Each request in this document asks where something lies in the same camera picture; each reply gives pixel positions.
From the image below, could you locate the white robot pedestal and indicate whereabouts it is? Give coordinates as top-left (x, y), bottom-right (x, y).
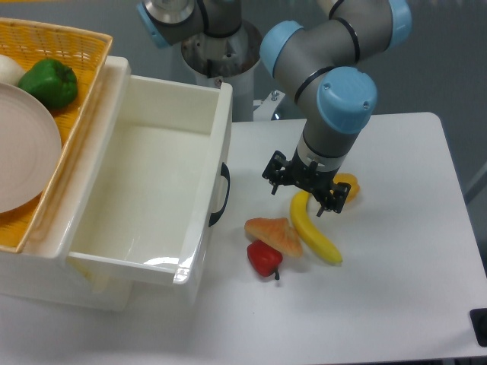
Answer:
top-left (181, 20), bottom-right (262, 122)

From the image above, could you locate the yellow orange bell pepper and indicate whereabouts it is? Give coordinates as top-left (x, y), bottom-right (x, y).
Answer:
top-left (333, 173), bottom-right (361, 203)

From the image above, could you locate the black drawer handle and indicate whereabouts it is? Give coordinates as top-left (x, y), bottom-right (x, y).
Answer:
top-left (208, 162), bottom-right (231, 227)

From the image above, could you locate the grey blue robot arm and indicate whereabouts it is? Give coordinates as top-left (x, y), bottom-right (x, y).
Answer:
top-left (137, 1), bottom-right (412, 213)

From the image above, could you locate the triangle bread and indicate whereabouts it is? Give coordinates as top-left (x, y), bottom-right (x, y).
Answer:
top-left (244, 217), bottom-right (303, 258)

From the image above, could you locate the white drawer cabinet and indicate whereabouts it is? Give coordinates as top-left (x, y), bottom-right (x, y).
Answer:
top-left (1, 56), bottom-right (132, 311)

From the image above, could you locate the pink plate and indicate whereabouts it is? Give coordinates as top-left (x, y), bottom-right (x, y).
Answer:
top-left (1, 84), bottom-right (62, 213)

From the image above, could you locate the white plastic drawer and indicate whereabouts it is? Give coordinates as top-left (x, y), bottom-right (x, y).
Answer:
top-left (68, 75), bottom-right (233, 304)

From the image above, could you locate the green bell pepper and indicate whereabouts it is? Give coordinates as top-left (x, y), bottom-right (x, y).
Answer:
top-left (18, 59), bottom-right (78, 110)

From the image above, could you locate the white onion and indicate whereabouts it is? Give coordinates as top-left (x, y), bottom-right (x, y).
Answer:
top-left (0, 55), bottom-right (26, 86)

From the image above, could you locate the black device at table edge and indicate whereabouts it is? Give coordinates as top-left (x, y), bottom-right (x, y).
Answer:
top-left (469, 308), bottom-right (487, 348)

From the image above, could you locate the red bell pepper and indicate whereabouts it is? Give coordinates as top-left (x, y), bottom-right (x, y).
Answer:
top-left (247, 240), bottom-right (283, 281)

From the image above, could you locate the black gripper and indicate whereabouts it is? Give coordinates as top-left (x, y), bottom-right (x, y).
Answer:
top-left (262, 151), bottom-right (351, 217)

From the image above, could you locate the yellow woven basket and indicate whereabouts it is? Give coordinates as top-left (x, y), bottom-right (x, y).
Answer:
top-left (1, 18), bottom-right (113, 253)

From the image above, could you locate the yellow banana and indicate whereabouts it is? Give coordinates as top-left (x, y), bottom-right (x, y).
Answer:
top-left (290, 191), bottom-right (342, 265)

